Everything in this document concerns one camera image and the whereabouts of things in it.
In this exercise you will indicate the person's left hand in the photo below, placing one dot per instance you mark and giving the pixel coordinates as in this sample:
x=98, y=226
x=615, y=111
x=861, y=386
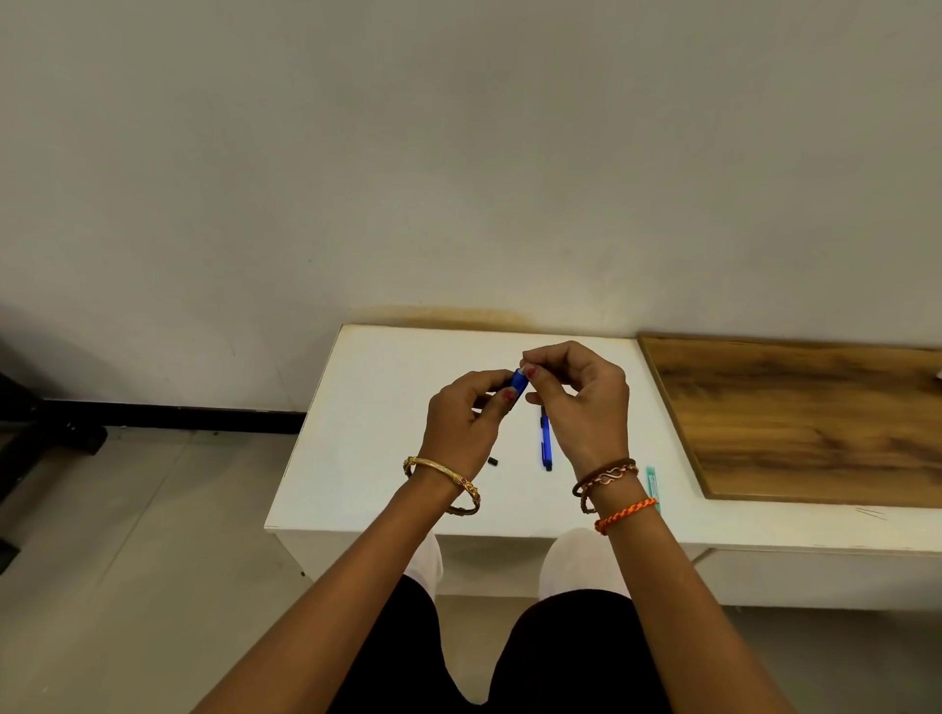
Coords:
x=460, y=434

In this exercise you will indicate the person's right hand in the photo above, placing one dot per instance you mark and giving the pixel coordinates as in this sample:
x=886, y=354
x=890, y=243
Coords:
x=589, y=419

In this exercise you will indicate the green lead refill case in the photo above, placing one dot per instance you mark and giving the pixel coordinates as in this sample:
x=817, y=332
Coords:
x=653, y=485

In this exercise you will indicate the person's left forearm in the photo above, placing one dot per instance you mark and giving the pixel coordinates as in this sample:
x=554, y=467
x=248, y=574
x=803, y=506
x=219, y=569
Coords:
x=331, y=625

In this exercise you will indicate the person's right forearm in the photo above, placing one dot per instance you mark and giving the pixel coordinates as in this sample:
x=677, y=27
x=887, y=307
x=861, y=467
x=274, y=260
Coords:
x=692, y=632

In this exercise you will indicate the gold bangle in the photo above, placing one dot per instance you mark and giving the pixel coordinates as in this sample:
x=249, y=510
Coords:
x=441, y=467

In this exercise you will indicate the white trousers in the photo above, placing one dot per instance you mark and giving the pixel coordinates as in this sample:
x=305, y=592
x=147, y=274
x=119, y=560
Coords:
x=578, y=563

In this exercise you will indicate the wooden board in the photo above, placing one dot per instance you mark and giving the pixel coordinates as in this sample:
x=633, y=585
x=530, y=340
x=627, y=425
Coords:
x=809, y=419

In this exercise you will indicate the black tunic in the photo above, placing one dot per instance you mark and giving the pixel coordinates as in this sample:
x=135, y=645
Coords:
x=574, y=655

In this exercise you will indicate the black skirting strip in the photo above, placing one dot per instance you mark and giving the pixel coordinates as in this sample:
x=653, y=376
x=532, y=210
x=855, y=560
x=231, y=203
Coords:
x=184, y=418

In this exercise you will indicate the thin dark leads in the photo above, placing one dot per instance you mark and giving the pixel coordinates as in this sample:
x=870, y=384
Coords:
x=870, y=513

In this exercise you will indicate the black object on floor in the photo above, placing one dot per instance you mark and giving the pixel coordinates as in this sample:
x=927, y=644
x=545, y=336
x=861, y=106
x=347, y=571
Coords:
x=44, y=434

